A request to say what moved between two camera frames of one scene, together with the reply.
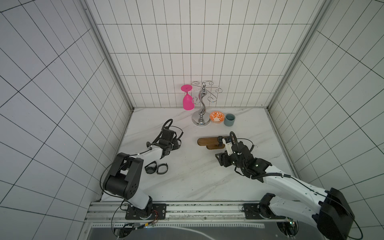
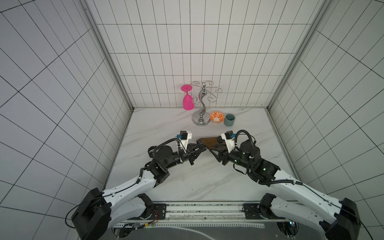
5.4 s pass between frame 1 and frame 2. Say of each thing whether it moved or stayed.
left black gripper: moved
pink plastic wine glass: stayed
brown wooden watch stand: stayed
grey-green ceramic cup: stayed
